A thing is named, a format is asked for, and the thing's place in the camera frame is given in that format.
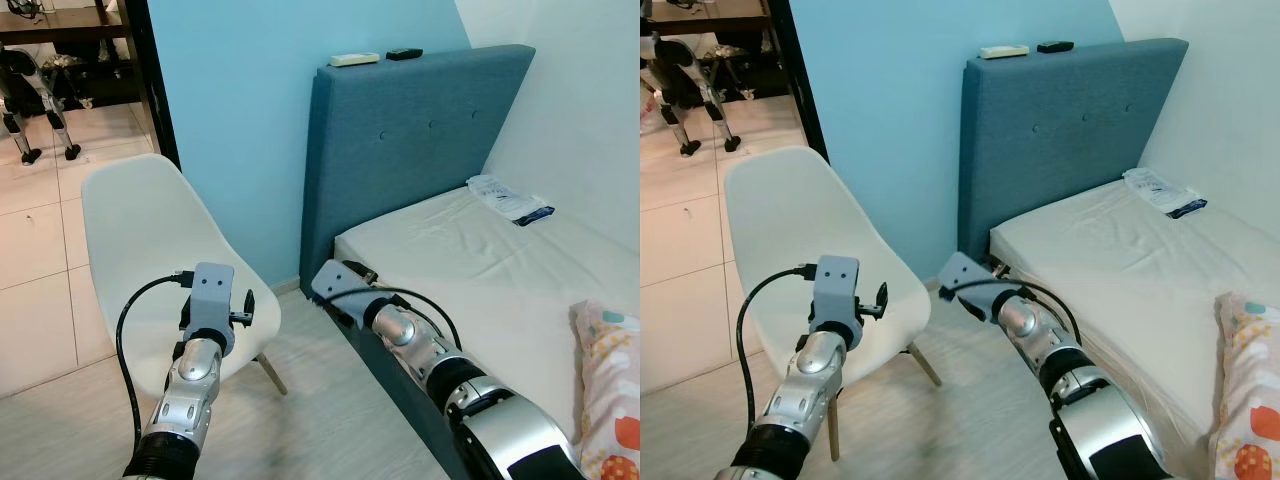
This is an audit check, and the pink strawberry print pillow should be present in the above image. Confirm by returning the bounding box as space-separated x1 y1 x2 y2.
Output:
571 300 641 480
1207 292 1280 480

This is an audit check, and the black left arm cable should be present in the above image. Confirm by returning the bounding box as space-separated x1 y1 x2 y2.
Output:
737 265 816 451
115 270 196 456

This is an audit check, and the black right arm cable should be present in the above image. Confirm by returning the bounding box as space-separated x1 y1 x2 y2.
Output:
342 262 463 351
985 262 1081 346

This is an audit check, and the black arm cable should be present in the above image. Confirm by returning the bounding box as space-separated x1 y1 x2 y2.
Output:
342 262 463 351
115 270 196 456
985 262 1081 346
737 265 816 451

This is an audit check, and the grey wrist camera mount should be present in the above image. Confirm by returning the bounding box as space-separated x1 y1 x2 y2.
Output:
190 263 235 336
311 260 373 316
938 252 1001 306
808 256 861 331

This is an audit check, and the white plastic shell chair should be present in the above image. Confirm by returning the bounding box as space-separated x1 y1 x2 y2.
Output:
80 153 288 396
723 146 943 463

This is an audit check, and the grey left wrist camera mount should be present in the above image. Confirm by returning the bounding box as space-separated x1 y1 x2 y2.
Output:
190 263 235 336
808 256 861 331

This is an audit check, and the silver black legged robot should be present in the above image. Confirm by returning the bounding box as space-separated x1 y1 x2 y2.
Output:
640 35 771 156
0 45 83 166

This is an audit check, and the clear plastic package blue edge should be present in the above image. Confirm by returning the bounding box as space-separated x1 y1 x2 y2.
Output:
466 175 556 228
1122 167 1208 220

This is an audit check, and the black door frame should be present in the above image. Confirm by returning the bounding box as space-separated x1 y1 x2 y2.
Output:
118 0 181 169
765 0 829 161

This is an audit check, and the dark wooden table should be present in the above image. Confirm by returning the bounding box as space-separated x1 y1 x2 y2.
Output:
640 0 776 41
0 0 136 46

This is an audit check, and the white sheeted mattress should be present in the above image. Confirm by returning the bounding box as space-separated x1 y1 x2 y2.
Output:
988 178 1280 451
333 185 641 441

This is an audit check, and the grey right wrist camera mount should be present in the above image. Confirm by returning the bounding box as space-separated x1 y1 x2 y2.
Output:
311 260 373 316
938 252 1001 306

